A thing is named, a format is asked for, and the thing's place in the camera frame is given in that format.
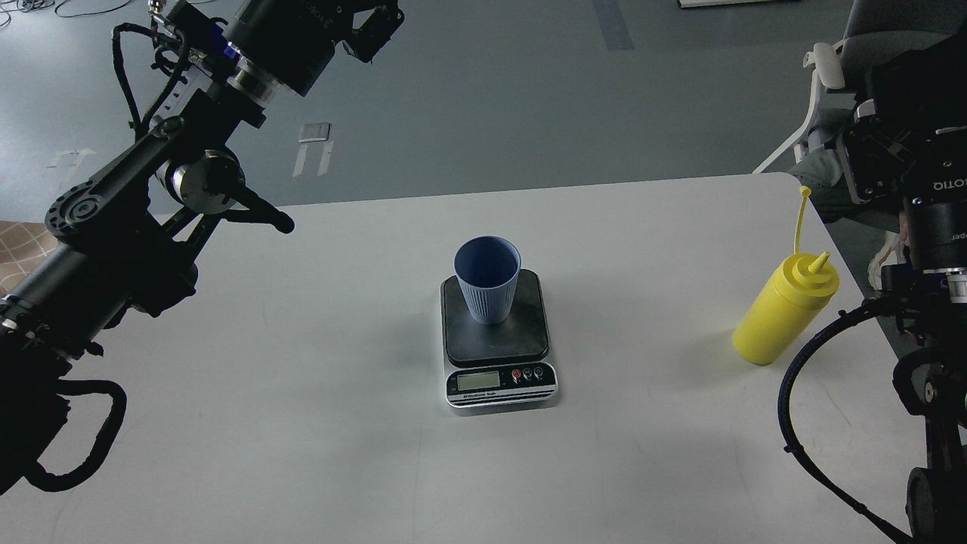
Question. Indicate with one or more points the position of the yellow squeeze bottle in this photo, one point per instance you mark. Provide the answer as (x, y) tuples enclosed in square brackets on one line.
[(795, 293)]

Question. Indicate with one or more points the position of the blue ribbed plastic cup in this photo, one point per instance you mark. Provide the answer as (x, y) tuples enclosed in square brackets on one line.
[(487, 269)]

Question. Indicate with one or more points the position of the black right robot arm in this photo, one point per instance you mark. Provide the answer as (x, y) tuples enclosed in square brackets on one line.
[(930, 383)]

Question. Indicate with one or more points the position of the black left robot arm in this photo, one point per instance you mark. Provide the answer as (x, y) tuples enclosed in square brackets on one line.
[(129, 236)]

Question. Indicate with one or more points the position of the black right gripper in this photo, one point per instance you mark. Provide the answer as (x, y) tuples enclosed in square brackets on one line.
[(920, 172)]

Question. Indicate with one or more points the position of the white office chair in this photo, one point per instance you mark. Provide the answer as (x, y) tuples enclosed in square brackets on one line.
[(876, 32)]

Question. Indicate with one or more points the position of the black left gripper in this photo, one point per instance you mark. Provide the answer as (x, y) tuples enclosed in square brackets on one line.
[(294, 41)]

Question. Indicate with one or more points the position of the digital kitchen scale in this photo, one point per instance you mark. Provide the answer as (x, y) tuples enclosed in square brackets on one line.
[(490, 366)]

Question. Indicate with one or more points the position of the grey floor plate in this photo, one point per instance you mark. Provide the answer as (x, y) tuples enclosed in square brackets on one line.
[(314, 132)]

